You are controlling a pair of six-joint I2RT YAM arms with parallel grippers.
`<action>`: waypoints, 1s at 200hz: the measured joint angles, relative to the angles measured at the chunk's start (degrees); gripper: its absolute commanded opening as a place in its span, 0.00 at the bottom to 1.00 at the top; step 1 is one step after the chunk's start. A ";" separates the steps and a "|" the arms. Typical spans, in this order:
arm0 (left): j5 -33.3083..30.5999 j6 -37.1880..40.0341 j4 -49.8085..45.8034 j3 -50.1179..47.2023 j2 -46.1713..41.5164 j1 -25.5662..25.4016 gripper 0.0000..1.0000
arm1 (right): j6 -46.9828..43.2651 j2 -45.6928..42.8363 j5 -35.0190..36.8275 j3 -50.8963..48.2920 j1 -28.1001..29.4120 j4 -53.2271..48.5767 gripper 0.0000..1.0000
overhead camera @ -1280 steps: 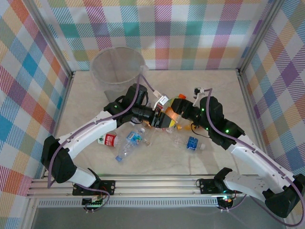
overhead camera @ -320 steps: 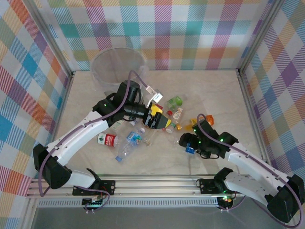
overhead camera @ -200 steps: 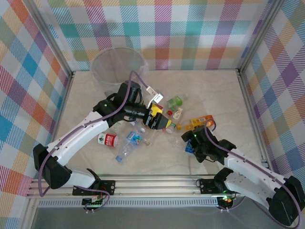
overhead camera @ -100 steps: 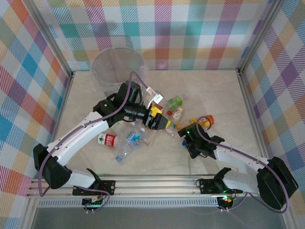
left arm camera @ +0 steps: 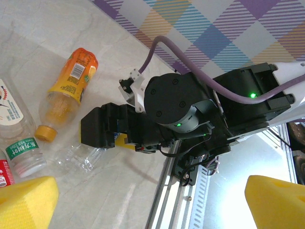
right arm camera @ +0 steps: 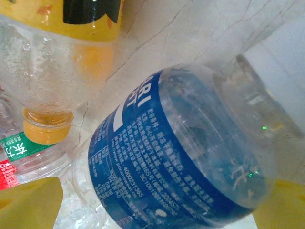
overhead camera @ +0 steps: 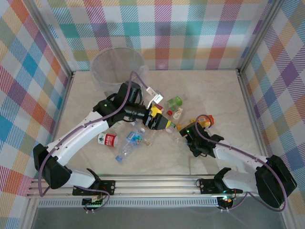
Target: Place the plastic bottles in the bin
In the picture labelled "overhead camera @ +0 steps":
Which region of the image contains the clear plastic bottle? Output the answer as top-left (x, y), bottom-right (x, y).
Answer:
top-left (166, 124), bottom-right (189, 146)

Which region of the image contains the clear bottle green label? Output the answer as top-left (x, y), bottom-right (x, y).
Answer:
top-left (166, 95), bottom-right (184, 108)

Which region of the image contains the orange juice bottle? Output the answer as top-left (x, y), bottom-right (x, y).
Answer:
top-left (190, 114), bottom-right (215, 129)

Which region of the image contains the water bottle blue label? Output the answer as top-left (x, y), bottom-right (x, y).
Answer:
top-left (115, 130), bottom-right (144, 163)

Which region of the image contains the water bottle red white label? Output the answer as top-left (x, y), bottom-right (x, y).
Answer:
top-left (97, 133), bottom-right (122, 149)

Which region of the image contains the clear plastic bin liner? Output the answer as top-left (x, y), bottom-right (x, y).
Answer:
top-left (91, 47), bottom-right (151, 93)

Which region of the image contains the small lit circuit board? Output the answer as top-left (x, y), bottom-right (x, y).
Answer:
top-left (217, 195), bottom-right (236, 206)
top-left (81, 196), bottom-right (107, 208)

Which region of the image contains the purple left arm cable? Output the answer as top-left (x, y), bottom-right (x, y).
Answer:
top-left (38, 71), bottom-right (150, 214)

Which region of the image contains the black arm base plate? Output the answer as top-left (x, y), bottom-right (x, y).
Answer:
top-left (72, 179), bottom-right (117, 197)
top-left (198, 177), bottom-right (244, 195)

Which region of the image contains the wide aluminium mounting rail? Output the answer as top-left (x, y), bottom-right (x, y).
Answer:
top-left (26, 173), bottom-right (247, 199)

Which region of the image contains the aluminium table edge rail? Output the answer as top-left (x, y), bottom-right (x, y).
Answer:
top-left (237, 68), bottom-right (296, 229)
top-left (42, 71), bottom-right (76, 179)

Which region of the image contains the grey slotted cable duct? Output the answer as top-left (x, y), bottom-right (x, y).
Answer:
top-left (37, 199), bottom-right (221, 208)

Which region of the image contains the aluminium frame corner post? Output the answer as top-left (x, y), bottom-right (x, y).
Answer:
top-left (25, 0), bottom-right (73, 78)
top-left (235, 0), bottom-right (286, 76)

